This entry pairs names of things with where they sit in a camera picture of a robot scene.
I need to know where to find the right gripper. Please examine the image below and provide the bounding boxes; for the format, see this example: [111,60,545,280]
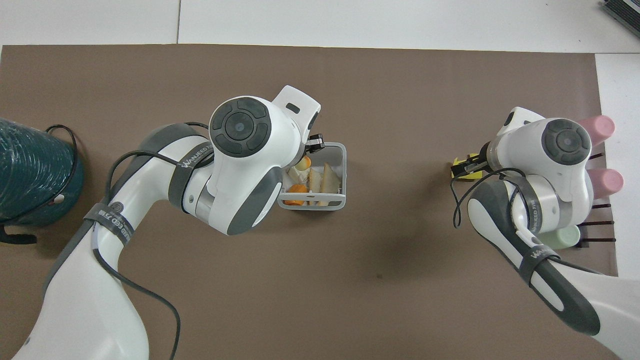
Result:
[467,141,494,174]

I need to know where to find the black cable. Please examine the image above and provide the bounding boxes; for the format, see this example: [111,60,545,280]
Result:
[450,167,603,275]
[92,121,211,360]

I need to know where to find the pink cup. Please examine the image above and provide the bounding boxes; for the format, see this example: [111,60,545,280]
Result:
[587,168,625,200]
[578,115,616,149]

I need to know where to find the light green cup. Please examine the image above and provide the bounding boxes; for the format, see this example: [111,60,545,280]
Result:
[541,224,581,250]

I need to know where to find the grey striped device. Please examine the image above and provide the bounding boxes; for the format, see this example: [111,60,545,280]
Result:
[601,0,640,24]

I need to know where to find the grey plastic basket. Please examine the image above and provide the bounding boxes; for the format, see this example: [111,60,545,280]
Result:
[277,142,348,211]

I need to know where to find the yellow trash piece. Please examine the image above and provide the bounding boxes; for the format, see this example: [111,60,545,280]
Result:
[452,154,484,180]

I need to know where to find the crumpled white tissue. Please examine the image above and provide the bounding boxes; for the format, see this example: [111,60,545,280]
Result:
[285,165,312,185]

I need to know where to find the black cup rack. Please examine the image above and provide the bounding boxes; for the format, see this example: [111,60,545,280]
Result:
[577,151,616,249]

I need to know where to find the beige bread slice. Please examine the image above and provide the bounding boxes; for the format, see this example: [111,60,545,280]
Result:
[321,162,343,207]
[307,167,325,206]

